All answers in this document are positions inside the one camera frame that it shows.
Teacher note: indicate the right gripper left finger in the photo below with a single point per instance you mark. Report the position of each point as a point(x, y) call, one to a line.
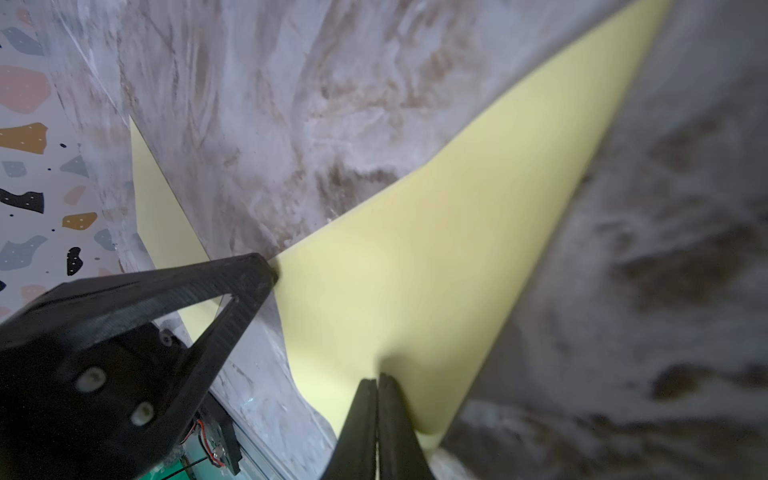
point(101, 377)

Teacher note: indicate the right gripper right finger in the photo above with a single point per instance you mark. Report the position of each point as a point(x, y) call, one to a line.
point(378, 440)

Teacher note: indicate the yellow square paper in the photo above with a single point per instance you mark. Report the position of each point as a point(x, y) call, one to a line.
point(419, 280)
point(162, 224)

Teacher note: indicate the small green circuit board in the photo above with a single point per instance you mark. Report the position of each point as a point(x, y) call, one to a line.
point(208, 450)

